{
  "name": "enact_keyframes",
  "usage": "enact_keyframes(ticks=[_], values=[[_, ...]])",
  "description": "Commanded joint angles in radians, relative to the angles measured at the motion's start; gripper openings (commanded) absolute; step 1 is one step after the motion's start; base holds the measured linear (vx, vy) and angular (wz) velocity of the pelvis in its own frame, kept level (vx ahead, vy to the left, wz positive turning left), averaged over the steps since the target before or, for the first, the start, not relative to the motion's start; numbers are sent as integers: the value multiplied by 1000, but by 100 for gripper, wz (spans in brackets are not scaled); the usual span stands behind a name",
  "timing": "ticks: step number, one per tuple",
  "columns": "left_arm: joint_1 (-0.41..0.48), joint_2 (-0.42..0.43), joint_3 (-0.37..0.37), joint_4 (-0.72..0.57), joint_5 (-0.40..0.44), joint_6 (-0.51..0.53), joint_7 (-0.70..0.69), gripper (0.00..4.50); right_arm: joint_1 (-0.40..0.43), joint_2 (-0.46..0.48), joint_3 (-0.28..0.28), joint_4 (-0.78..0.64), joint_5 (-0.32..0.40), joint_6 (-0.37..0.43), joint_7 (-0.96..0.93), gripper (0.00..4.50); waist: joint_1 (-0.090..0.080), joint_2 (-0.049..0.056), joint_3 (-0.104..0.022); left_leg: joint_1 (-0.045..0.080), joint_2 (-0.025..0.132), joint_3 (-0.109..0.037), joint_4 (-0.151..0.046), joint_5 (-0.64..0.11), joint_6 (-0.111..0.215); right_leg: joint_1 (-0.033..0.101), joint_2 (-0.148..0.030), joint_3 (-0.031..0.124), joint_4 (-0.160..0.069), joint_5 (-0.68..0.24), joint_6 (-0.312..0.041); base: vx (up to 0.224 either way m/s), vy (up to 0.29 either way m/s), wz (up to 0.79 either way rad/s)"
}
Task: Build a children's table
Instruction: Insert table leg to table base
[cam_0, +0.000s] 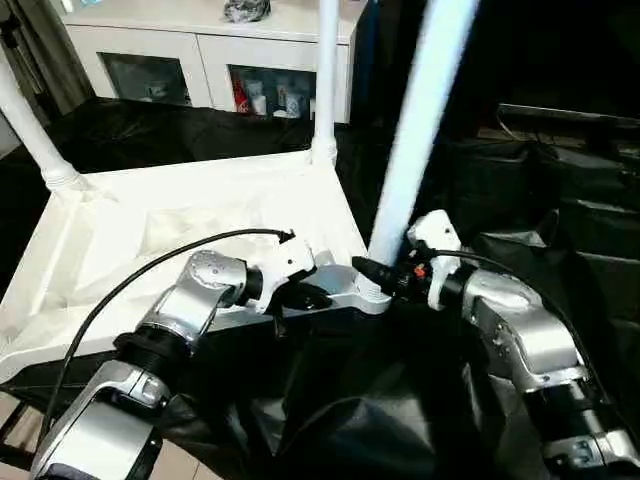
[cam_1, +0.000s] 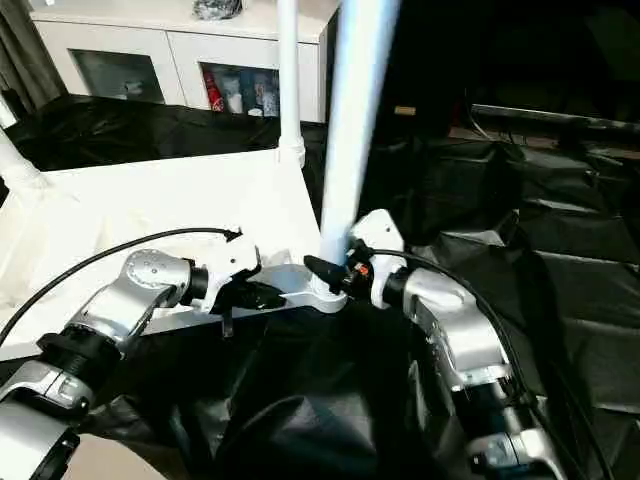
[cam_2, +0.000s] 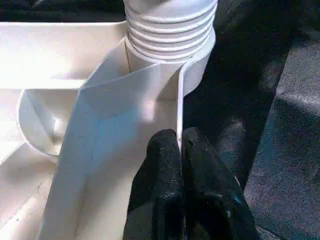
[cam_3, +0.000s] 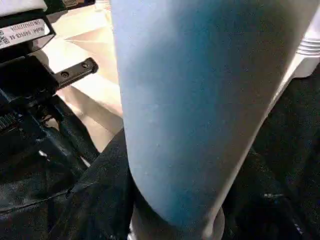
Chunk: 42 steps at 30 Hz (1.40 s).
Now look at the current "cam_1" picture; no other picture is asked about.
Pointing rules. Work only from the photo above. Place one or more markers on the black plastic mat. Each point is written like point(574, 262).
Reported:
point(540, 250)

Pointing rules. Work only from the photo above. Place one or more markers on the white cabinet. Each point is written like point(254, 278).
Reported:
point(180, 45)

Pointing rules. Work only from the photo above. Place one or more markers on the grey curtain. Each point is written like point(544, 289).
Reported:
point(22, 50)

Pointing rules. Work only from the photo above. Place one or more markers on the grey metal bar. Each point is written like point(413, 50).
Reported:
point(560, 115)

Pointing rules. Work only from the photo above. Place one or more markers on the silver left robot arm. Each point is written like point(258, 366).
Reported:
point(120, 310)

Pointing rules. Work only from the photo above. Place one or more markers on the shiny dark bundle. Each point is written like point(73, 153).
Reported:
point(217, 8)

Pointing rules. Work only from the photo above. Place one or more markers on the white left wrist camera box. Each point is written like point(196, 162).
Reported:
point(232, 265)

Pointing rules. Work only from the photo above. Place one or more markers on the red carton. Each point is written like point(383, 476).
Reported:
point(213, 92)

